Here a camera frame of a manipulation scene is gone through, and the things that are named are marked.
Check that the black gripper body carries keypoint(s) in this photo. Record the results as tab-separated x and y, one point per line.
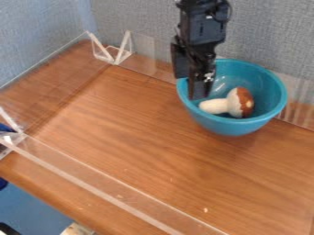
201	30

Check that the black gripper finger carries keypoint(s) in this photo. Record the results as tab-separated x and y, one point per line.
202	73
179	60

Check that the blue plastic bowl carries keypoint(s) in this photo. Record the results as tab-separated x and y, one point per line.
236	73

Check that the clear acrylic barrier wall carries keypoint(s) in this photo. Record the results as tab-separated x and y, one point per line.
109	149

